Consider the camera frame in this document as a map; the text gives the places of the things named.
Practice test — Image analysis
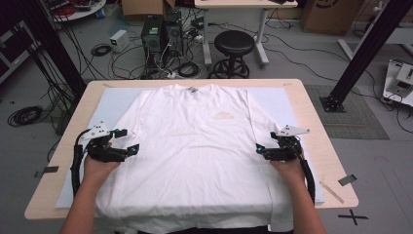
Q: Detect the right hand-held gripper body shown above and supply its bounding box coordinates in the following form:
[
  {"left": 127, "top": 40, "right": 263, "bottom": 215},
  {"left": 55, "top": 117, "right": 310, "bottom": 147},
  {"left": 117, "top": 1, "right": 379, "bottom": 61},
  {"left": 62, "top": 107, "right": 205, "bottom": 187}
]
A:
[{"left": 264, "top": 125, "right": 311, "bottom": 162}]

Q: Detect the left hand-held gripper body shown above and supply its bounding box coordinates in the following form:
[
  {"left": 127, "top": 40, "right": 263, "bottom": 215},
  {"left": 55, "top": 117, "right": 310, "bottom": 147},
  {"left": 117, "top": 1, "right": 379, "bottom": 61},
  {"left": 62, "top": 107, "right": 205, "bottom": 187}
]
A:
[{"left": 79, "top": 121, "right": 129, "bottom": 163}]

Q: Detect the white t-shirt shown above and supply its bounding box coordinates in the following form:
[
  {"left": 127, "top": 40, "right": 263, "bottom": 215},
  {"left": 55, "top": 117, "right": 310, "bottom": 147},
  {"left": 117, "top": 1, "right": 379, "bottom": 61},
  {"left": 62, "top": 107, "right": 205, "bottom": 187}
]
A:
[{"left": 94, "top": 83, "right": 295, "bottom": 234}]

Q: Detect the person's right hand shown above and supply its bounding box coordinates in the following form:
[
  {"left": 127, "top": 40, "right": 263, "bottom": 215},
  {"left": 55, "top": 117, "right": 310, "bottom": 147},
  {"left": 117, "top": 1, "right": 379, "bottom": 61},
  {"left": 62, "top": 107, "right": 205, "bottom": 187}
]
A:
[{"left": 269, "top": 153, "right": 307, "bottom": 186}]

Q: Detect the person's left hand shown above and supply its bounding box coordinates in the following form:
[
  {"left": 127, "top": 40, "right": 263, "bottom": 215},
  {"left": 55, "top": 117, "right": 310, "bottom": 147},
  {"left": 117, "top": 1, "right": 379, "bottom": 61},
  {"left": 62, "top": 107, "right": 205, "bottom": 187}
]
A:
[{"left": 82, "top": 158, "right": 122, "bottom": 185}]

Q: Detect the light blue foam mat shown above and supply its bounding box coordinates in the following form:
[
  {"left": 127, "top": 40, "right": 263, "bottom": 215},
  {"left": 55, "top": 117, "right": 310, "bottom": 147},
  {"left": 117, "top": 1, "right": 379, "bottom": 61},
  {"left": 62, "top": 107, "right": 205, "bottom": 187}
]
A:
[{"left": 55, "top": 86, "right": 326, "bottom": 210}]

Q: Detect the black tape strip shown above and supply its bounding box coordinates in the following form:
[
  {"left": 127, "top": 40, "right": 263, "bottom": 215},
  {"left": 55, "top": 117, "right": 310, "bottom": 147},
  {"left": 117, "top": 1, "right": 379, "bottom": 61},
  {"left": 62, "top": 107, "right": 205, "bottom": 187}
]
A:
[
  {"left": 33, "top": 165, "right": 60, "bottom": 178},
  {"left": 337, "top": 174, "right": 358, "bottom": 187}
]

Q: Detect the thin wooden stick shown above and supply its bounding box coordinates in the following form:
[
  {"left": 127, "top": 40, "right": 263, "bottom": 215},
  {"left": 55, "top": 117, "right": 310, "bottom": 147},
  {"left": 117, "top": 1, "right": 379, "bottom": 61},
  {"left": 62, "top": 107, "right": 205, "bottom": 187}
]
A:
[{"left": 319, "top": 180, "right": 346, "bottom": 205}]

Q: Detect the grey floor mat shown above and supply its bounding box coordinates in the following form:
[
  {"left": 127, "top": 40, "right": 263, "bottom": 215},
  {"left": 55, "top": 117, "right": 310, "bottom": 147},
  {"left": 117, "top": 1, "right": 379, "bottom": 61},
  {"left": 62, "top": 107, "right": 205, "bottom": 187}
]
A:
[{"left": 304, "top": 84, "right": 391, "bottom": 141}]

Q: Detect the white power supply box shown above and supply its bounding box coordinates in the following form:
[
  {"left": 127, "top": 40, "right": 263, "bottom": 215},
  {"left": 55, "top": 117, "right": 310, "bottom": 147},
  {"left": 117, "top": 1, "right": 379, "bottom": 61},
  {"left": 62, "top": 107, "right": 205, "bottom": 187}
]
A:
[{"left": 108, "top": 28, "right": 131, "bottom": 54}]

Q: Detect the black tape cross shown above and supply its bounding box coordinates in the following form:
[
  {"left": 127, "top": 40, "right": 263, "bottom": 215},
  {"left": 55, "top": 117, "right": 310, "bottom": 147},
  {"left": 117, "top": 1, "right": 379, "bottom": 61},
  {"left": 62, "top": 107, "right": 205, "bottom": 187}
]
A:
[{"left": 337, "top": 209, "right": 370, "bottom": 226}]

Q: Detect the person's dark clothing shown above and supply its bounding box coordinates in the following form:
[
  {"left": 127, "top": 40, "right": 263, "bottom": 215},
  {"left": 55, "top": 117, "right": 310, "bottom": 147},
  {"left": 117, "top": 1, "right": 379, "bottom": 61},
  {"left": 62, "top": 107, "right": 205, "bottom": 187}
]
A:
[{"left": 138, "top": 225, "right": 271, "bottom": 234}]

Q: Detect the black round stool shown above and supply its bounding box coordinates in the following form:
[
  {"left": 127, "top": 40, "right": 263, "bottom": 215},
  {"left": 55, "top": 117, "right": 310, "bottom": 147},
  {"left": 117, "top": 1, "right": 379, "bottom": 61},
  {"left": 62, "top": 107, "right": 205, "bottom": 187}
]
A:
[{"left": 207, "top": 29, "right": 256, "bottom": 80}]

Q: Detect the black computer tower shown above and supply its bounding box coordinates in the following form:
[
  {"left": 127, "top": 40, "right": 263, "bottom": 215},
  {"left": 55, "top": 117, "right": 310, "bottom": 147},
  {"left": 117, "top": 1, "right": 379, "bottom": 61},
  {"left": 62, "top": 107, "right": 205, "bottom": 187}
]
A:
[
  {"left": 163, "top": 11, "right": 185, "bottom": 57},
  {"left": 140, "top": 15, "right": 166, "bottom": 55}
]

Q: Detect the round white table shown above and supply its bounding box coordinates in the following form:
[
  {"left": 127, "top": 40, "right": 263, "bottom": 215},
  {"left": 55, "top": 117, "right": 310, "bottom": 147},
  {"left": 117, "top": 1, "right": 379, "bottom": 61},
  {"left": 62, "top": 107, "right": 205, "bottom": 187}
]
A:
[{"left": 41, "top": 0, "right": 108, "bottom": 23}]

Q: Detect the open cardboard box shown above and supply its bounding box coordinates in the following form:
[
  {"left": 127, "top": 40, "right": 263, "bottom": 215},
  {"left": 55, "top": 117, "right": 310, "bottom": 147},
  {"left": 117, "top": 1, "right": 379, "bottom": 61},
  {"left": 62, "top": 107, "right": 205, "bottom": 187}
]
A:
[{"left": 121, "top": 0, "right": 176, "bottom": 20}]

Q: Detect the large printed cardboard box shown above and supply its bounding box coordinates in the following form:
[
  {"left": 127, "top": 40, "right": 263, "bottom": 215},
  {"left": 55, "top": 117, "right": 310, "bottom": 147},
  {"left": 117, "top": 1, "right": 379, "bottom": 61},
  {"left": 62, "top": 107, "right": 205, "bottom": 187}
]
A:
[{"left": 299, "top": 0, "right": 366, "bottom": 36}]

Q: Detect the grey metal rack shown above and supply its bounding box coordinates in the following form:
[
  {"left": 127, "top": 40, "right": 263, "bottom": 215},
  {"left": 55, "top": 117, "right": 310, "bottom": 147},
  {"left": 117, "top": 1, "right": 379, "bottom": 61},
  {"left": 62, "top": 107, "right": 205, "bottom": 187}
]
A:
[{"left": 0, "top": 20, "right": 42, "bottom": 84}]

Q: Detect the white electronic device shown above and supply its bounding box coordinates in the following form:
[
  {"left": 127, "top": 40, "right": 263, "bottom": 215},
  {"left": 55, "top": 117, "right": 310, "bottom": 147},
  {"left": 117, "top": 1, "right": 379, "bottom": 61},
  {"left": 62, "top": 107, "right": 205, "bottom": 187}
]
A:
[{"left": 382, "top": 58, "right": 413, "bottom": 108}]

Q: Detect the white desk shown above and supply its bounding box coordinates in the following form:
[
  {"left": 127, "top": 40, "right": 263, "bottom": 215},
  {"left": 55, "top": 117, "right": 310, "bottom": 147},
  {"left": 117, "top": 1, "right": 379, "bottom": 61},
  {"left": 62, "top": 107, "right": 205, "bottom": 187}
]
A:
[{"left": 193, "top": 0, "right": 299, "bottom": 68}]

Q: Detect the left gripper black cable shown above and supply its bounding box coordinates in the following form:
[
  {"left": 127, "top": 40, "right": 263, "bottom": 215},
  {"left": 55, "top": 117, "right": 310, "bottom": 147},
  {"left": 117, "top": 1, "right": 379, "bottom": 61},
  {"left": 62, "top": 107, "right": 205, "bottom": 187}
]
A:
[{"left": 70, "top": 129, "right": 93, "bottom": 198}]

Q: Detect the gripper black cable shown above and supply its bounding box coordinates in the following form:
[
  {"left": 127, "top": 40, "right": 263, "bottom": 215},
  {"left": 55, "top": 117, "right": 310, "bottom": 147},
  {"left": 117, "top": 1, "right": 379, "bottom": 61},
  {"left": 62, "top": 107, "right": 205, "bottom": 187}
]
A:
[
  {"left": 70, "top": 129, "right": 93, "bottom": 198},
  {"left": 291, "top": 138, "right": 317, "bottom": 205}
]

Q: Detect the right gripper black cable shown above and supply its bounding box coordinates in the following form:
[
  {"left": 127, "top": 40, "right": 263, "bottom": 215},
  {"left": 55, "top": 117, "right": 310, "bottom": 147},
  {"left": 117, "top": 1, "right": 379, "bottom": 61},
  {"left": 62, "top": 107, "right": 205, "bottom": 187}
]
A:
[{"left": 291, "top": 138, "right": 317, "bottom": 205}]

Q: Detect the small coiled black cable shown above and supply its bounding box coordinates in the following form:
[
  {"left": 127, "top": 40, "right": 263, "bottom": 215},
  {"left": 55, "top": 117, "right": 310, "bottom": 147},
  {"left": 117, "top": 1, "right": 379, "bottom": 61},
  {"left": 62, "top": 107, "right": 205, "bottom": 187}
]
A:
[{"left": 90, "top": 42, "right": 113, "bottom": 58}]

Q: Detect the large coiled black cable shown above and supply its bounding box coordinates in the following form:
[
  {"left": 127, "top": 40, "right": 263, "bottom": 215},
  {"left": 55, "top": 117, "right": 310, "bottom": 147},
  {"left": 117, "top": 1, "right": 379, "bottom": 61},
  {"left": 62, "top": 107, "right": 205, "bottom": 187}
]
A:
[{"left": 6, "top": 104, "right": 45, "bottom": 128}]

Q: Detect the thick coiled black cable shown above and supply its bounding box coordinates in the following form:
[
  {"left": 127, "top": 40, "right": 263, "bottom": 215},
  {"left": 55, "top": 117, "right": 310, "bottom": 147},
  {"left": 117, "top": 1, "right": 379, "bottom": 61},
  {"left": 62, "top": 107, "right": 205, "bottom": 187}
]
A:
[{"left": 176, "top": 60, "right": 202, "bottom": 79}]

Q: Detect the black metal post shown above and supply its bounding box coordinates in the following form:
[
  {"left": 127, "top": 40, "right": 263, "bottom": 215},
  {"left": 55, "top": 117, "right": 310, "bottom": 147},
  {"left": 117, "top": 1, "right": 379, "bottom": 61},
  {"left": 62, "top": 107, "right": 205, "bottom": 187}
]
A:
[
  {"left": 19, "top": 0, "right": 88, "bottom": 98},
  {"left": 319, "top": 0, "right": 413, "bottom": 114}
]

